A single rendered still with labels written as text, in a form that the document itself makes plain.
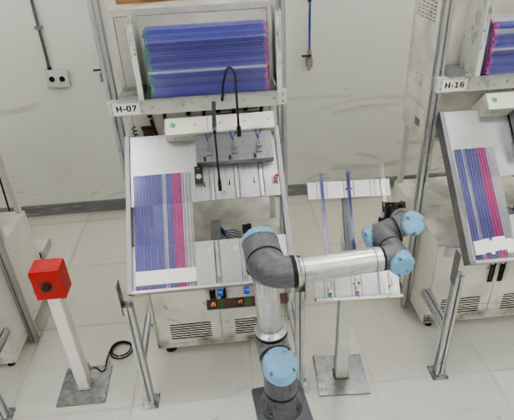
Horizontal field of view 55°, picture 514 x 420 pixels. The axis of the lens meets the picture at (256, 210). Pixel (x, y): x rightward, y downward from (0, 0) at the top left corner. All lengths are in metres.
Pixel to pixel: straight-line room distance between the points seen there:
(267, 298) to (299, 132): 2.43
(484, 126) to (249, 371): 1.67
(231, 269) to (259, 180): 0.42
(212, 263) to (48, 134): 2.25
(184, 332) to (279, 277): 1.36
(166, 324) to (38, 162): 1.98
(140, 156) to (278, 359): 1.11
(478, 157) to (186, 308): 1.58
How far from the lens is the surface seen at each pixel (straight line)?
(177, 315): 2.62
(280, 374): 1.67
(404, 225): 1.60
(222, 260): 2.10
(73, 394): 2.80
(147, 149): 2.29
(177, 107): 2.21
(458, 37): 2.55
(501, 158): 2.50
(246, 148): 2.18
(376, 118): 4.01
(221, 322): 2.69
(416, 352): 2.86
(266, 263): 1.42
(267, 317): 1.68
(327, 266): 1.45
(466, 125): 2.50
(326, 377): 2.66
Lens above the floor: 2.05
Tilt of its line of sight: 31 degrees down
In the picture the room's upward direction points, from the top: 3 degrees counter-clockwise
